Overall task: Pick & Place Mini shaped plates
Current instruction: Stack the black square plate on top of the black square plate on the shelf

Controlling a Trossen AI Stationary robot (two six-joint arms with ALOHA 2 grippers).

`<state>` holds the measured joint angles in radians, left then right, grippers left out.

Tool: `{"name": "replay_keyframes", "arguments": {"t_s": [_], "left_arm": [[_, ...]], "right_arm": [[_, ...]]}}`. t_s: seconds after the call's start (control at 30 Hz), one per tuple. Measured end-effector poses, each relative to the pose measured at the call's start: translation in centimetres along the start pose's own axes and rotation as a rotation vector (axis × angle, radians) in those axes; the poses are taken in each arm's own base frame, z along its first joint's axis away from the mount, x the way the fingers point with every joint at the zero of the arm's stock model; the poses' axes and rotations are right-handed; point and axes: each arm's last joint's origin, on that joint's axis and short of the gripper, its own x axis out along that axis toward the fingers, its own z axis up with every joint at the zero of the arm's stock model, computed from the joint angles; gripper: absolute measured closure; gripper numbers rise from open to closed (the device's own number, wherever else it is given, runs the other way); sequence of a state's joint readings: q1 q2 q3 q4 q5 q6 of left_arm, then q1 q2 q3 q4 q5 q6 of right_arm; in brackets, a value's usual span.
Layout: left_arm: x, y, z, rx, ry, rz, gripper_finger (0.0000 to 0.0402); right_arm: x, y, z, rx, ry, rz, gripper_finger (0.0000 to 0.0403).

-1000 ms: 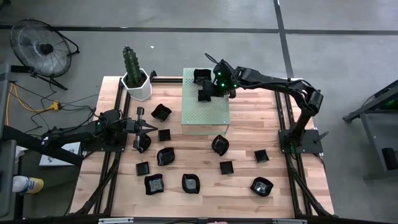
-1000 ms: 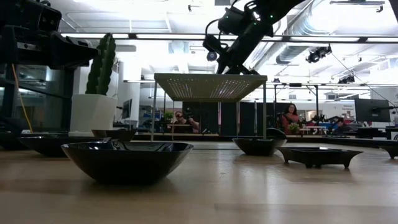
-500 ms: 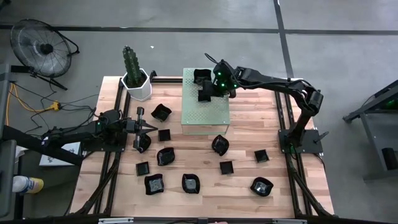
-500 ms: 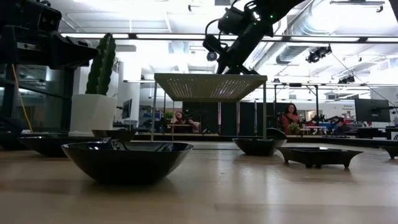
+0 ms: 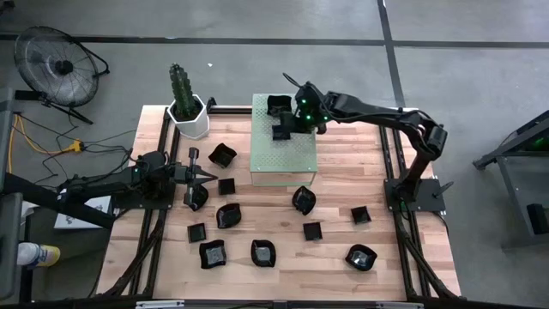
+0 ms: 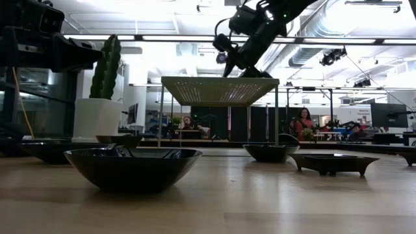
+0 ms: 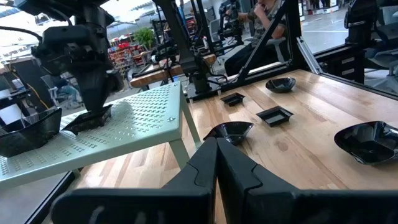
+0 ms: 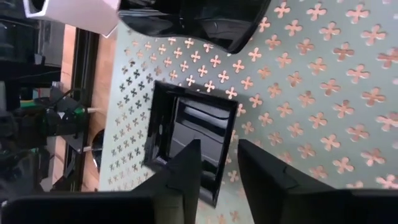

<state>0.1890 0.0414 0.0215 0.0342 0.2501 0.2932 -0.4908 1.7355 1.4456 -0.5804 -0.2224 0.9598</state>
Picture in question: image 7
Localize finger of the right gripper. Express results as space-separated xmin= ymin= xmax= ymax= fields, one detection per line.
xmin=76 ymin=70 xmax=94 ymax=114
xmin=91 ymin=70 xmax=108 ymax=113

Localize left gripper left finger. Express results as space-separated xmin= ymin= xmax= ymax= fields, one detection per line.
xmin=51 ymin=136 xmax=218 ymax=224

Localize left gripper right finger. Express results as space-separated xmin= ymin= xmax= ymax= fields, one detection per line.
xmin=216 ymin=138 xmax=398 ymax=224

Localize black small square plate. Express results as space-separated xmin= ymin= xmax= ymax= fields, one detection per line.
xmin=256 ymin=105 xmax=295 ymax=128
xmin=220 ymin=92 xmax=246 ymax=108
xmin=61 ymin=104 xmax=113 ymax=136

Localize black wavy square bowl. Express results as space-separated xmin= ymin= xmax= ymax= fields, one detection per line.
xmin=0 ymin=106 xmax=63 ymax=147
xmin=333 ymin=120 xmax=398 ymax=166
xmin=0 ymin=118 xmax=63 ymax=159

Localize black leaf-shaped bowl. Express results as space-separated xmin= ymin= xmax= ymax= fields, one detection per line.
xmin=265 ymin=77 xmax=297 ymax=94
xmin=203 ymin=121 xmax=254 ymax=146

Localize person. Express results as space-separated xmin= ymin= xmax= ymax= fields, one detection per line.
xmin=55 ymin=77 xmax=82 ymax=108
xmin=223 ymin=0 xmax=289 ymax=77

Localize red storage shelf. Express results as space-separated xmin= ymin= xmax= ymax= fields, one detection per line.
xmin=107 ymin=42 xmax=141 ymax=71

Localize green perforated metal shelf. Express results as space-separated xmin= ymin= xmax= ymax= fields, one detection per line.
xmin=0 ymin=81 xmax=203 ymax=190

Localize wooden work table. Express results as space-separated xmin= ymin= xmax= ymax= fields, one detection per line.
xmin=129 ymin=53 xmax=218 ymax=89

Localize green bushy plant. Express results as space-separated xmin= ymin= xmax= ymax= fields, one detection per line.
xmin=133 ymin=27 xmax=155 ymax=50

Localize black background gripper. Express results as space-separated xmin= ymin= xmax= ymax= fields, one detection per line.
xmin=150 ymin=42 xmax=180 ymax=65

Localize silver aluminium strut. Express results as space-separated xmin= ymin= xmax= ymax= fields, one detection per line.
xmin=296 ymin=36 xmax=324 ymax=75

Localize black drawer cabinet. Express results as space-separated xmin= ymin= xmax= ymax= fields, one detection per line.
xmin=320 ymin=45 xmax=366 ymax=84

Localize grey office chair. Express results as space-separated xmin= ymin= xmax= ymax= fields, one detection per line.
xmin=365 ymin=0 xmax=398 ymax=94
xmin=208 ymin=18 xmax=290 ymax=65

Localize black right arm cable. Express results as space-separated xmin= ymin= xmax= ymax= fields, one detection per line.
xmin=0 ymin=26 xmax=44 ymax=43

